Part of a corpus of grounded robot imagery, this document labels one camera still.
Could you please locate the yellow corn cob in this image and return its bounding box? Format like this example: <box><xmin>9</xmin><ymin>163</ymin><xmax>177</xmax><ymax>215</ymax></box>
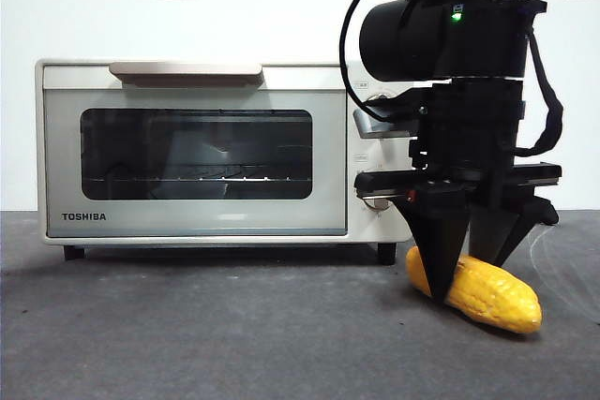
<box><xmin>405</xmin><ymin>245</ymin><xmax>544</xmax><ymax>335</ymax></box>

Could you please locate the glass oven door with handle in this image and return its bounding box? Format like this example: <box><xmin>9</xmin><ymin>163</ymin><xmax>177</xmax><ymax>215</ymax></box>
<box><xmin>42</xmin><ymin>61</ymin><xmax>349</xmax><ymax>237</ymax></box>

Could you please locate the cream Toshiba toaster oven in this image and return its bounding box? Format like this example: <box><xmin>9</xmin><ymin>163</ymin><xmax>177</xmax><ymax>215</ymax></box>
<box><xmin>35</xmin><ymin>58</ymin><xmax>414</xmax><ymax>265</ymax></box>

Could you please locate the cream oven knob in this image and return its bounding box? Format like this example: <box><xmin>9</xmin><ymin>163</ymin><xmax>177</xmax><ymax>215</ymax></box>
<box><xmin>361</xmin><ymin>197</ymin><xmax>393</xmax><ymax>213</ymax></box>
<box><xmin>365</xmin><ymin>92</ymin><xmax>399</xmax><ymax>111</ymax></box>

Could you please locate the black power cable with plug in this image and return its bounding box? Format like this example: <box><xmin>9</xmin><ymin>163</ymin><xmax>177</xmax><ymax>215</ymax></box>
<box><xmin>537</xmin><ymin>197</ymin><xmax>561</xmax><ymax>227</ymax></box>

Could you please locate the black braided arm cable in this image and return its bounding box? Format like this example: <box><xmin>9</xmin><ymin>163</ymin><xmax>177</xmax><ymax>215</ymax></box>
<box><xmin>513</xmin><ymin>29</ymin><xmax>566</xmax><ymax>158</ymax></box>

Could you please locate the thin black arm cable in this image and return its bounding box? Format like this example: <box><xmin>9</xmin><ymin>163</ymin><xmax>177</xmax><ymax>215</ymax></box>
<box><xmin>338</xmin><ymin>0</ymin><xmax>423</xmax><ymax>123</ymax></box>

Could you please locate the metal wire oven rack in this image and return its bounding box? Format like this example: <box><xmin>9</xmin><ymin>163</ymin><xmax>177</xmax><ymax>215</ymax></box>
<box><xmin>88</xmin><ymin>175</ymin><xmax>313</xmax><ymax>185</ymax></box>

